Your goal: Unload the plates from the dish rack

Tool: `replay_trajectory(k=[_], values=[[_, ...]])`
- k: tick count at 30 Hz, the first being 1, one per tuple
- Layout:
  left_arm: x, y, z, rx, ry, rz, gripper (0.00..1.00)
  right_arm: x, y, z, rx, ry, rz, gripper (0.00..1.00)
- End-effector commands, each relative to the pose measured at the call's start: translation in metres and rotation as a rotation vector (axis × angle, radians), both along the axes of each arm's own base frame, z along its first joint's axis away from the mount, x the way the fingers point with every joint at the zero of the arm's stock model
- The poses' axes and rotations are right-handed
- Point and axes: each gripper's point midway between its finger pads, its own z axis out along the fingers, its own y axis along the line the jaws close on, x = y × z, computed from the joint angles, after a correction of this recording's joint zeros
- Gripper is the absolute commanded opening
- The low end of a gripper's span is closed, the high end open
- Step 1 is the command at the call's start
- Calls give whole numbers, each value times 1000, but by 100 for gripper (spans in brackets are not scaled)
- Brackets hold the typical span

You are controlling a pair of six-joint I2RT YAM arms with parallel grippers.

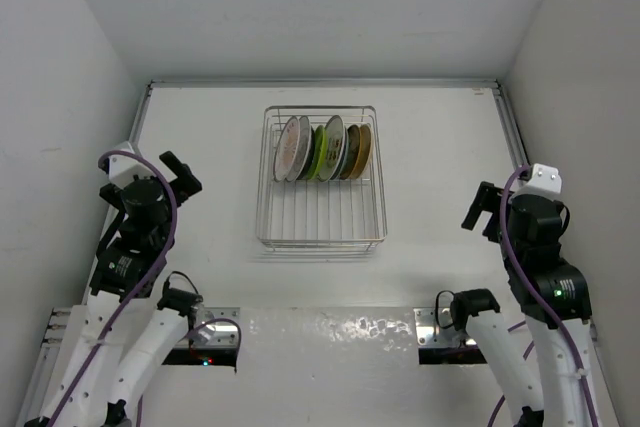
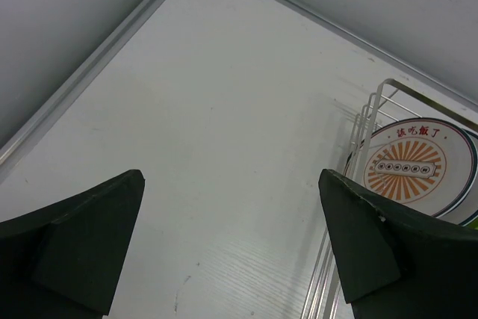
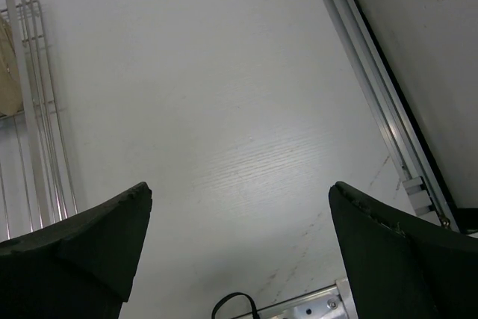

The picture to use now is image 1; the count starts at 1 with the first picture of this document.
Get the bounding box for lime green plate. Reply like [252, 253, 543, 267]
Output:
[306, 125, 328, 180]

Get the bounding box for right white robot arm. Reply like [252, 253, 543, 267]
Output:
[450, 182, 600, 426]

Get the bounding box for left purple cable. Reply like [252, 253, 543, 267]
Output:
[47, 150, 179, 427]

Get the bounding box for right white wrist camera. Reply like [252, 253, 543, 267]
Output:
[518, 163, 562, 198]

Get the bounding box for white plate orange sunburst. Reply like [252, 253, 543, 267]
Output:
[273, 116, 300, 182]

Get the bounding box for teal plate blue floral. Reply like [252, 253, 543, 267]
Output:
[318, 115, 346, 182]

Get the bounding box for silver mounting bracket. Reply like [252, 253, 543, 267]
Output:
[176, 304, 241, 350]
[414, 307, 477, 349]

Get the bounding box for black plate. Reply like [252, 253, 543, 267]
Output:
[297, 128, 316, 180]

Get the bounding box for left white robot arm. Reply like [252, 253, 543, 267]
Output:
[26, 142, 202, 426]

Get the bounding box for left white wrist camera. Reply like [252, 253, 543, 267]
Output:
[107, 155, 149, 189]

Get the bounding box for right silver mounting bracket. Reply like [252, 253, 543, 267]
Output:
[414, 307, 477, 349]

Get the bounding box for silver wire dish rack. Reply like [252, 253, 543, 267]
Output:
[256, 105, 388, 252]

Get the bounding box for left silver mounting bracket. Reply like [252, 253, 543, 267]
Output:
[176, 304, 241, 350]

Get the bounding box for white plate red characters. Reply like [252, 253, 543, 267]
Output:
[340, 125, 361, 180]

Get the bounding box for yellow brown patterned plate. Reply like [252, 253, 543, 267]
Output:
[348, 124, 374, 180]

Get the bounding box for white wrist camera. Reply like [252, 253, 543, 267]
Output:
[518, 163, 562, 198]
[107, 155, 149, 189]

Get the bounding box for white plate teal rim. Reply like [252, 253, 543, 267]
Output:
[286, 116, 312, 182]

